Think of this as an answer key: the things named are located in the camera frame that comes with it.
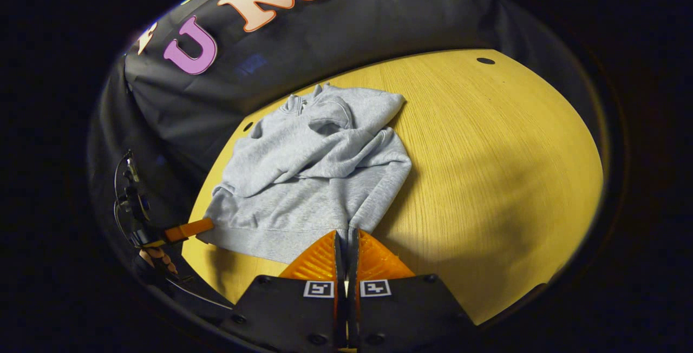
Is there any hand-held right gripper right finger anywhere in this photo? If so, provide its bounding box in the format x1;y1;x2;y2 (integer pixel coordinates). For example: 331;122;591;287
347;228;478;351

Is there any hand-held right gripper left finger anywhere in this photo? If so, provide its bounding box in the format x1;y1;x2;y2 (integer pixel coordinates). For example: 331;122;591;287
230;230;348;351

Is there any grey zip-collar sweatshirt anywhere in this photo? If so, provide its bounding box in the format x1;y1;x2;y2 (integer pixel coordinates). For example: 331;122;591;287
196;82;413;265

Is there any black backdrop cloth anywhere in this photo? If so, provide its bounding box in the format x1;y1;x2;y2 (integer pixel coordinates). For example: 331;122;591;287
88;0;604;294

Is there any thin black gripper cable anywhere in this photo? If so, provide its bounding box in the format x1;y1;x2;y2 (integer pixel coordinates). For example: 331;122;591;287
113;150;234;311

